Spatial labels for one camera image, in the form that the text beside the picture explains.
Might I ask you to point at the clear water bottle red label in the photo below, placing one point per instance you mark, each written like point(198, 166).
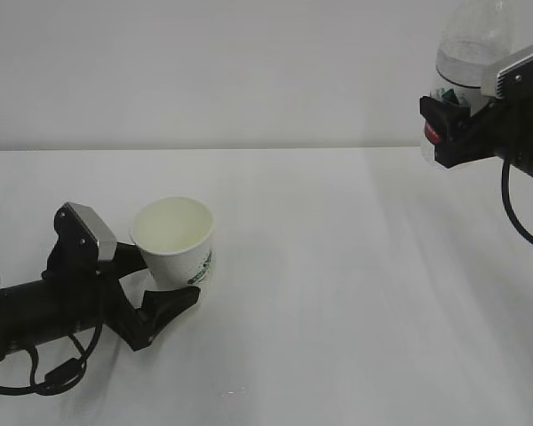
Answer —
point(478, 34)

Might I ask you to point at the white paper cup green logo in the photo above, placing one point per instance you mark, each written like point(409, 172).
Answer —
point(174, 237)

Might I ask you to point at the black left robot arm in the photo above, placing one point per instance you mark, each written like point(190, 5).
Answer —
point(27, 314)

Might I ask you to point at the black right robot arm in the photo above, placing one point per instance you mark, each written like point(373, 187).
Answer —
point(520, 149)

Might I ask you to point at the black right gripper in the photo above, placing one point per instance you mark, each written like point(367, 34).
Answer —
point(460, 138)

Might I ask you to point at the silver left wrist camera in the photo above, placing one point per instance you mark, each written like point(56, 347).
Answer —
point(85, 242)

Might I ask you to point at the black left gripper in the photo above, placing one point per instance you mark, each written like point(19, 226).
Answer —
point(88, 298)

